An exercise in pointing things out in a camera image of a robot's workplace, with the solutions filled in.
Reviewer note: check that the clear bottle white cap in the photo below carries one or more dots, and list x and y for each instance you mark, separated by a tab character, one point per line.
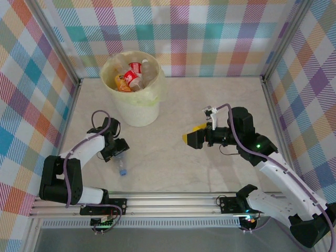
148	72

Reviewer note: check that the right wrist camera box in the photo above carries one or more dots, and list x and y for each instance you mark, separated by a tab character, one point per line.
214	120

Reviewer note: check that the white textured waste bin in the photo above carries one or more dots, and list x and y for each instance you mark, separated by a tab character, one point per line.
136	113

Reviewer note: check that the aluminium side rail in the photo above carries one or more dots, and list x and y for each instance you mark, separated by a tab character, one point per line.
273	105
68	118

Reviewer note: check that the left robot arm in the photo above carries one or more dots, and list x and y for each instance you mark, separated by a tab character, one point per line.
60	178

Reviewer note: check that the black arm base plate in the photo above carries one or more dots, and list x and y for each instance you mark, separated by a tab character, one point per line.
89	208
228	204

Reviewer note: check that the clear bottle blue cap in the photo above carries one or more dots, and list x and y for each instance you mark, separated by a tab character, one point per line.
121	166

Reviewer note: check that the clear unlabelled bottle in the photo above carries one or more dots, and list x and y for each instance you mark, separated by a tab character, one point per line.
119	63

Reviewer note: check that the red label clear bottle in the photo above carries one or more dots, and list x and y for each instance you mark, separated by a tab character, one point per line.
129	76

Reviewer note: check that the controller circuit board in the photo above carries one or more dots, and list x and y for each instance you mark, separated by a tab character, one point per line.
249	222
102	223

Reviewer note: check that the yellow orange juice bottle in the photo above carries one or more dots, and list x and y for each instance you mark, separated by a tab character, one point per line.
121	84

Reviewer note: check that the aluminium frame post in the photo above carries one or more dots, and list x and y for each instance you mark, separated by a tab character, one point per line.
285	39
55	39

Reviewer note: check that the aluminium frame leg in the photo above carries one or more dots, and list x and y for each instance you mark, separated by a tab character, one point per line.
31	236

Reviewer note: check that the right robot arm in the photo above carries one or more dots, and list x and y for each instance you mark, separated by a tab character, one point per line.
288	183

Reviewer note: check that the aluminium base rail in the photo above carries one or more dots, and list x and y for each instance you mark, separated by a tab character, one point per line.
170	203

